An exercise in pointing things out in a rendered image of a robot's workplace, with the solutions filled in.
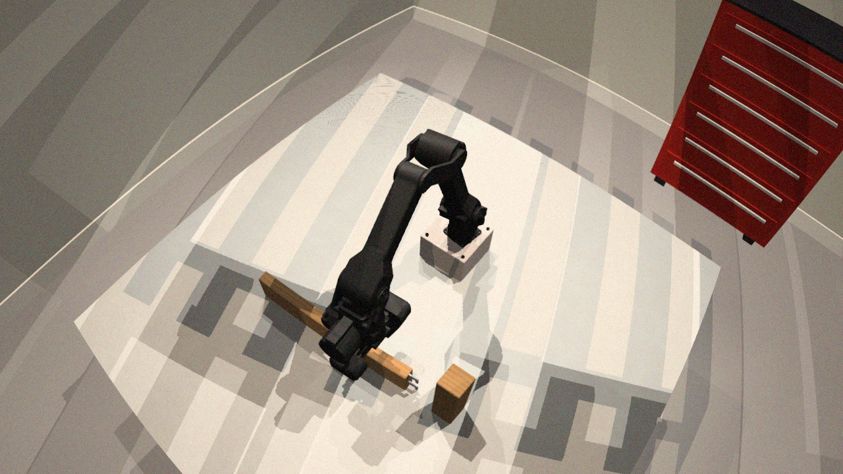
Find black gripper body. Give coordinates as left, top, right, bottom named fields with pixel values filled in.
left=329, top=292, right=411, bottom=381

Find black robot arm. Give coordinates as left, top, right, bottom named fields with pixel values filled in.
left=318, top=128, right=488, bottom=364

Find wooden bed post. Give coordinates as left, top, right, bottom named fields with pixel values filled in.
left=431, top=363, right=476, bottom=424

